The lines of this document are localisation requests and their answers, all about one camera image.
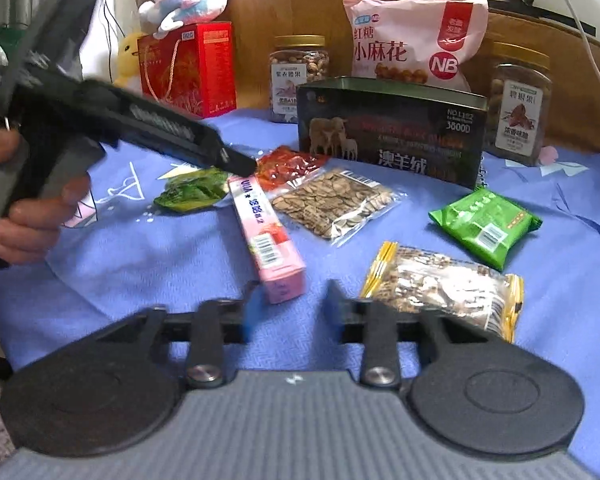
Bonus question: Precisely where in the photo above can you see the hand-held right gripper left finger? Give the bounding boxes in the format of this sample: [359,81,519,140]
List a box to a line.
[97,280,262,390]

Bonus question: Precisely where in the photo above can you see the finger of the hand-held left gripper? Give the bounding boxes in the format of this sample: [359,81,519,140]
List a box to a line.
[200,135,258,177]

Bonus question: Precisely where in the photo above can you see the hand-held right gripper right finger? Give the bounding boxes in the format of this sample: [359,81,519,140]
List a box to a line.
[325,280,481,389]

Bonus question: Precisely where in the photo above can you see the red snack packet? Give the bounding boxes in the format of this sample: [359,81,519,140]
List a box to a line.
[254,146,331,194]

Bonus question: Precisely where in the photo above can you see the green pickled vegetable packet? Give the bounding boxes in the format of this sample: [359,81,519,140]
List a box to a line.
[153,167,231,216]

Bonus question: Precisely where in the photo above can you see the long pink box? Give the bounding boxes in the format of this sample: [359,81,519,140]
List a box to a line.
[228,175,307,305]

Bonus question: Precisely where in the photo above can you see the clear seed packet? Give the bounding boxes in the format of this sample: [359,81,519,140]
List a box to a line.
[270,167,405,247]

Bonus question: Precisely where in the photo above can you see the yellow-edged nut packet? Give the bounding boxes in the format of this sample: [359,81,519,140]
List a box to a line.
[360,241,525,344]

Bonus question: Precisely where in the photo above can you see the dark metal tin box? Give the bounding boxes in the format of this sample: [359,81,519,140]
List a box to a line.
[296,76,489,191]

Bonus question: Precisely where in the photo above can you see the bright green snack packet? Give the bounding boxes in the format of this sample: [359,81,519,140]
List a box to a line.
[428,186,544,272]

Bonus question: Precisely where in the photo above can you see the person's left hand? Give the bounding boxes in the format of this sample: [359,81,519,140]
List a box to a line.
[0,131,94,266]

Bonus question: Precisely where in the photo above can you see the yellow plush duck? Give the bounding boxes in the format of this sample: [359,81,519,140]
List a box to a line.
[112,32,146,89]

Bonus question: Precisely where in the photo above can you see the red gift box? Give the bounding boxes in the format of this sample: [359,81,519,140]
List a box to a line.
[137,21,237,120]

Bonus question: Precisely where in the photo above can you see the gold-lid jar of pale nuts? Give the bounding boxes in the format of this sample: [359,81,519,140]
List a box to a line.
[268,35,330,124]

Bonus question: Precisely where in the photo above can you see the blue printed cloth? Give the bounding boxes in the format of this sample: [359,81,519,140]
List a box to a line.
[0,105,600,476]

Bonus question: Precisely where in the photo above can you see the pink and white plush toy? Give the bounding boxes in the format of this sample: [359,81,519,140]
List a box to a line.
[139,0,236,41]

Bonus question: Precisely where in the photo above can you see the wooden board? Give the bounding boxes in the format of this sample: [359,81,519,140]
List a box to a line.
[132,0,437,111]

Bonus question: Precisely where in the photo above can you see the large pink snack bag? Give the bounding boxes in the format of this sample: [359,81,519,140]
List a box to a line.
[342,0,490,94]

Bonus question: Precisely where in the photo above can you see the gold-lid jar of dark nuts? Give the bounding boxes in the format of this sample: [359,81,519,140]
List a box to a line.
[484,42,552,167]

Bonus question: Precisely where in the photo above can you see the brown cushion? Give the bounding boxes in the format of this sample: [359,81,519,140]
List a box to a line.
[460,7,600,154]

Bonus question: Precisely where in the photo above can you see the black tape strips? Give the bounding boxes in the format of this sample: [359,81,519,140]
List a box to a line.
[482,0,597,37]

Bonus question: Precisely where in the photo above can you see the white cable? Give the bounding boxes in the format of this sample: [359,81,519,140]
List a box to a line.
[550,0,600,149]

